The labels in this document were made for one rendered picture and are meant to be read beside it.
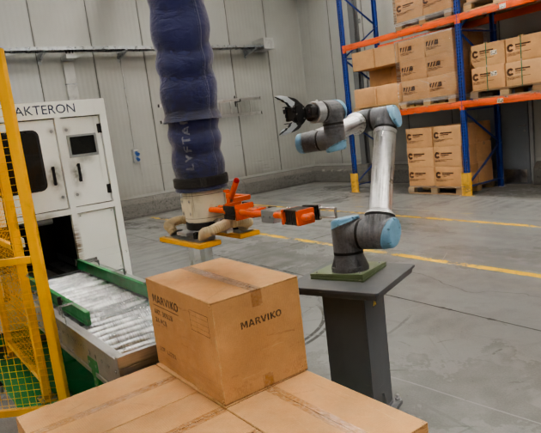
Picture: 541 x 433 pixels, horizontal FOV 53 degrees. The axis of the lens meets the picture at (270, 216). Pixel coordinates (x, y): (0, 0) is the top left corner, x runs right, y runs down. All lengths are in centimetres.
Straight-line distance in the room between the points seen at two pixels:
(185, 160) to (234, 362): 80
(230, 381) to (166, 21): 137
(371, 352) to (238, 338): 94
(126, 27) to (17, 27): 215
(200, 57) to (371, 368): 168
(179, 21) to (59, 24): 981
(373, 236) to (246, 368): 92
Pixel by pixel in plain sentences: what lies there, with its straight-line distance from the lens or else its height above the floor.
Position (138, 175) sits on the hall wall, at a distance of 1207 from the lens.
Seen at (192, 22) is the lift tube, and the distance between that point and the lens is 219.
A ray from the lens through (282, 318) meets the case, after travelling 217.
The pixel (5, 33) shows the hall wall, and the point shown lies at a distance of 1166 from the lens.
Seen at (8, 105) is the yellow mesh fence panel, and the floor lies 181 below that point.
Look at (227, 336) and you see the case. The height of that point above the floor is 80.
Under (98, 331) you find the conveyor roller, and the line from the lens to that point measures 325.
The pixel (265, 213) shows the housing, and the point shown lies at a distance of 187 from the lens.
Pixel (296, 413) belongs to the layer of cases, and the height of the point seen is 54.
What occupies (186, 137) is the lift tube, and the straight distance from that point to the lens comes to 216.
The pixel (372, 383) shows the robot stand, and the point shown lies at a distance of 286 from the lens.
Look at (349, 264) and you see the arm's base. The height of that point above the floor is 83.
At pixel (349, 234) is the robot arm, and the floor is 98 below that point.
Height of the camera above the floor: 153
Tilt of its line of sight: 9 degrees down
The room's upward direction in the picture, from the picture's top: 7 degrees counter-clockwise
